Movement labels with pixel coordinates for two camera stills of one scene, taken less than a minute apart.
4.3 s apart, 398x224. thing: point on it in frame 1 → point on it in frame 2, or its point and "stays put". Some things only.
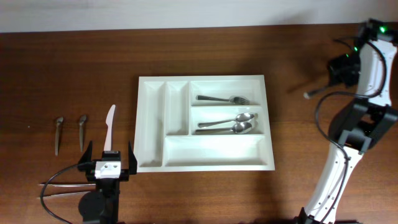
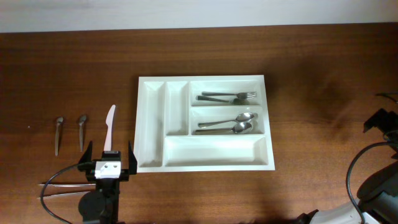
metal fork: [234, 99] stays put
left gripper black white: [85, 163] stays put
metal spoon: [242, 117] stays put
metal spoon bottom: [239, 128] stays put
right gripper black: [334, 76] → [382, 119]
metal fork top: [306, 95] → [246, 95]
